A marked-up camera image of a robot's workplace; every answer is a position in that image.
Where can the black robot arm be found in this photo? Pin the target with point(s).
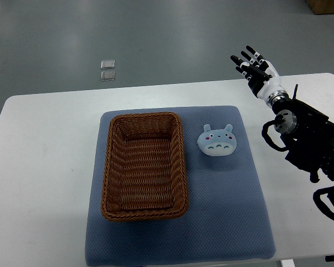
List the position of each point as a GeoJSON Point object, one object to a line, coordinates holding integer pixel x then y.
{"type": "Point", "coordinates": [307, 136]}

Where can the blue fabric mat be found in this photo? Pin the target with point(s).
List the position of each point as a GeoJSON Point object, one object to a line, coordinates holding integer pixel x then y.
{"type": "Point", "coordinates": [227, 218]}

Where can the brown wicker basket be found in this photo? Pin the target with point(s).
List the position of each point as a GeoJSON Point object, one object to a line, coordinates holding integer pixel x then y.
{"type": "Point", "coordinates": [145, 170]}

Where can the cardboard box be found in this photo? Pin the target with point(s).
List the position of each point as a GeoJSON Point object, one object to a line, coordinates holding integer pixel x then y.
{"type": "Point", "coordinates": [320, 7]}

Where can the white table leg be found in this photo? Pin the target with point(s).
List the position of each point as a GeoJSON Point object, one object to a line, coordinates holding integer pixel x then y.
{"type": "Point", "coordinates": [287, 263]}

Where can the blue plush toy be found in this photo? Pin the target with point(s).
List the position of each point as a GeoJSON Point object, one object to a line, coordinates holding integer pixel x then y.
{"type": "Point", "coordinates": [217, 142]}

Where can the upper floor socket plate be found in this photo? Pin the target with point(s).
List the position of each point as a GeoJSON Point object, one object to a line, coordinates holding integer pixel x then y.
{"type": "Point", "coordinates": [107, 64]}

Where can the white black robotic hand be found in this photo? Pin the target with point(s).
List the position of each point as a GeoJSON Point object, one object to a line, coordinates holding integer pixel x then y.
{"type": "Point", "coordinates": [262, 77]}

